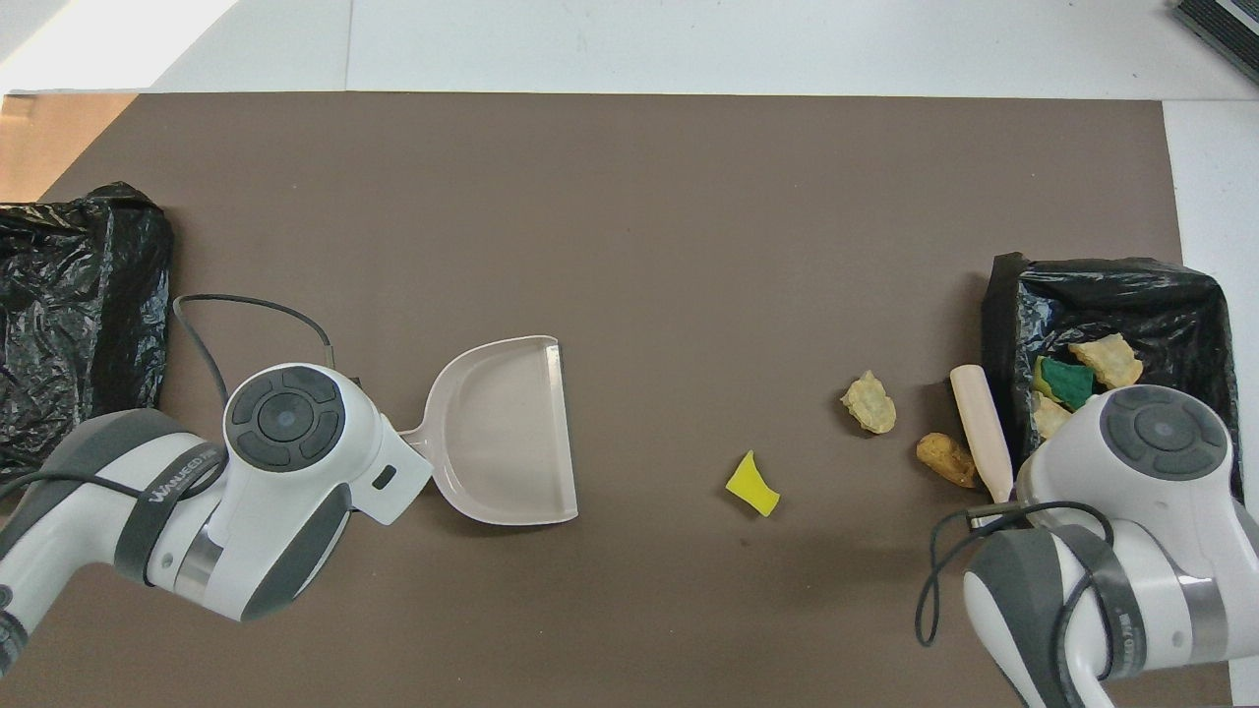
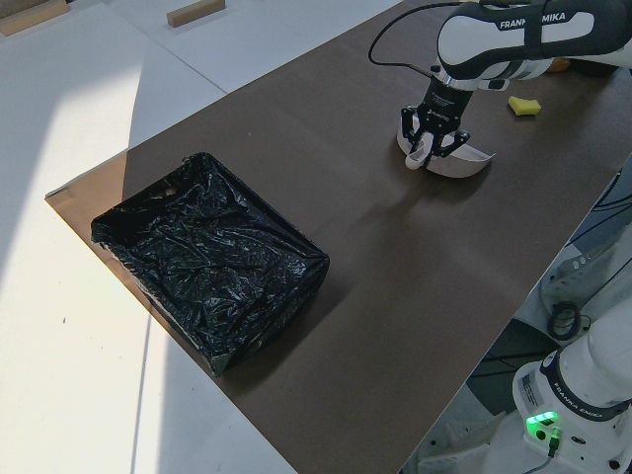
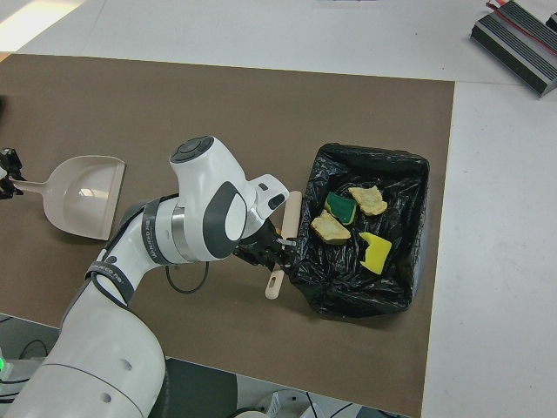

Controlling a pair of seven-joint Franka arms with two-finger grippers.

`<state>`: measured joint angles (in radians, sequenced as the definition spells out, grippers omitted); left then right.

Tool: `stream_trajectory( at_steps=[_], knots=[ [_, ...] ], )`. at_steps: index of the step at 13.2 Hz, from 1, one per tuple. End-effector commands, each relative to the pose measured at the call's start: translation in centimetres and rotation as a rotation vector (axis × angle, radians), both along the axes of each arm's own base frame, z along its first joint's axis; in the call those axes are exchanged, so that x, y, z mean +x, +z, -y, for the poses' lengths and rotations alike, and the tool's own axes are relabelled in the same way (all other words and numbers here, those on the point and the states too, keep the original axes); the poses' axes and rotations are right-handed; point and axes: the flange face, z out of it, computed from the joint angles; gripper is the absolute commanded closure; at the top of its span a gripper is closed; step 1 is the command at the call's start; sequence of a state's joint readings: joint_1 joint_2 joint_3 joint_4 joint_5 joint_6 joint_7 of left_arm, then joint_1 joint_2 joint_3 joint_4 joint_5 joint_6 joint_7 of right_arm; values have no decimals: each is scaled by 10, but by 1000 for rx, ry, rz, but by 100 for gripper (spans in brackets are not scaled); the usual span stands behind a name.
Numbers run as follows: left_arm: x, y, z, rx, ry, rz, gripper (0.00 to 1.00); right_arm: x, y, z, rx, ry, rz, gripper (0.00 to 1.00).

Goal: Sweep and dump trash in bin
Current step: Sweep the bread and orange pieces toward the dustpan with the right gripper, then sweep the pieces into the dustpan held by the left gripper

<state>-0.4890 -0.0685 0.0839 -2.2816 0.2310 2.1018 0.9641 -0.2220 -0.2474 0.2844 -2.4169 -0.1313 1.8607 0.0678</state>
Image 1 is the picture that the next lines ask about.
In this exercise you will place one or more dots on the beige plastic dustpan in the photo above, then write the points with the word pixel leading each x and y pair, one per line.
pixel 502 433

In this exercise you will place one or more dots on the small yellow sponge wedge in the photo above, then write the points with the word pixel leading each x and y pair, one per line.
pixel 752 485

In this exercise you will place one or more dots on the pale bread chunk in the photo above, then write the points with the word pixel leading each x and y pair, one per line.
pixel 869 403

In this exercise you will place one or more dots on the brown fried nugget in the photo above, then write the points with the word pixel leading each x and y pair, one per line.
pixel 947 459

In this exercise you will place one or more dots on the beige brush black bristles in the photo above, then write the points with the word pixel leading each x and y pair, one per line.
pixel 982 433

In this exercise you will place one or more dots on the golden croissant piece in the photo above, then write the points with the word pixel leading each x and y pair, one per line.
pixel 1049 415
pixel 1108 361

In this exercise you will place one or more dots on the notched yellow sponge piece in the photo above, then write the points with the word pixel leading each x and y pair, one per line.
pixel 1068 383

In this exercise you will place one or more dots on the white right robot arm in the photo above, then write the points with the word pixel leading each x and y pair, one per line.
pixel 1131 551

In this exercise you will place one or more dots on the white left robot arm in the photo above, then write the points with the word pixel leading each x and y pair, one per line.
pixel 246 492

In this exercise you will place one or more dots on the black bag lined bin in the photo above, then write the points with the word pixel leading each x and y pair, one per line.
pixel 1111 295
pixel 69 334

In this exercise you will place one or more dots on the brown paper table mat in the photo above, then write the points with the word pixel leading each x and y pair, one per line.
pixel 590 246

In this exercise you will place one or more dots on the dark ribbed object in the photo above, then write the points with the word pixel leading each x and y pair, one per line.
pixel 1225 28

